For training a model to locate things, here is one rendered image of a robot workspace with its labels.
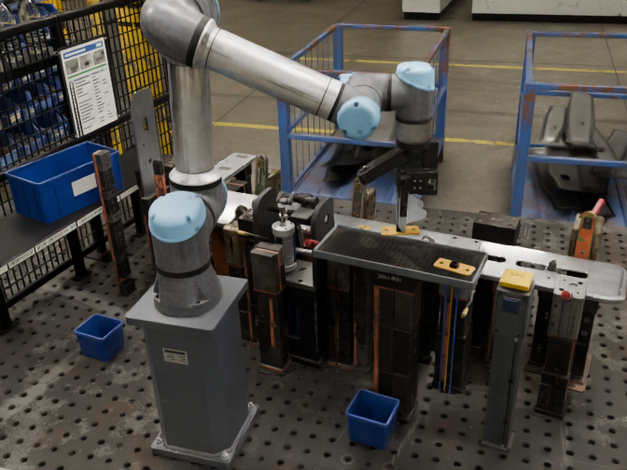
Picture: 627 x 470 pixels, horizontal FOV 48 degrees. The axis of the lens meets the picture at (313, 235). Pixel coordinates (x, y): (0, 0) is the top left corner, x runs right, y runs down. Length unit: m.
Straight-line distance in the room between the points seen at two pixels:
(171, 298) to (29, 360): 0.78
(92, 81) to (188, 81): 1.06
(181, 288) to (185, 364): 0.18
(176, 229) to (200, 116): 0.25
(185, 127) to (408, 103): 0.46
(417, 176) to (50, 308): 1.38
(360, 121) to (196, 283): 0.50
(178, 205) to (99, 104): 1.12
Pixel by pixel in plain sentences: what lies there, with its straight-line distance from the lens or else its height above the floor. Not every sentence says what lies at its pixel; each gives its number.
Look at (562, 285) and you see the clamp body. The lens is 1.71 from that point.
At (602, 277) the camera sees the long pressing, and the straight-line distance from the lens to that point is 1.89.
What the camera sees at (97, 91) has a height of 1.28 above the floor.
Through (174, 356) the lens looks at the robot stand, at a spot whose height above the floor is 1.00.
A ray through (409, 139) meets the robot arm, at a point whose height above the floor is 1.44.
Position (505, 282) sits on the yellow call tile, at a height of 1.16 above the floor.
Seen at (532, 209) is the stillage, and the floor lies 0.16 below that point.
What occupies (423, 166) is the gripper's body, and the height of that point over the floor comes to 1.37.
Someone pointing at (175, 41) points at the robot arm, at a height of 1.67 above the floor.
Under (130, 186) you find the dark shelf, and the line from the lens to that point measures 2.35.
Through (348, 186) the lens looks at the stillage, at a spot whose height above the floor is 0.16.
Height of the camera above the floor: 1.95
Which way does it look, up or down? 28 degrees down
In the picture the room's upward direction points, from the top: 2 degrees counter-clockwise
